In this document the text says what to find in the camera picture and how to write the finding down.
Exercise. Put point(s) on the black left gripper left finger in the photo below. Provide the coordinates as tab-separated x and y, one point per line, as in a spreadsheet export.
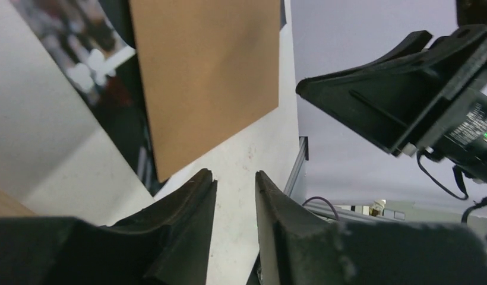
167	242

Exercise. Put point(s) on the light wooden picture frame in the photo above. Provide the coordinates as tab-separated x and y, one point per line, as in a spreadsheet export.
11	208

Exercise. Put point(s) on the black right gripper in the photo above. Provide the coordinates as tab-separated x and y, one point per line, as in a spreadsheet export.
424	92

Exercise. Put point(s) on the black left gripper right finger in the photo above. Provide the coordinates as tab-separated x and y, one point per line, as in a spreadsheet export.
297	247

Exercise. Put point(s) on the aluminium front extrusion rail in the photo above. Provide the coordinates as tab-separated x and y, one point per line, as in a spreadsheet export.
393	211

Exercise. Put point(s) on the brown frame backing board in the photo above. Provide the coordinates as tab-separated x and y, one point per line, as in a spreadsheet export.
209	69

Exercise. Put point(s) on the colour printed photo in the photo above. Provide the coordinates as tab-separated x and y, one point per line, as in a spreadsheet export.
92	42

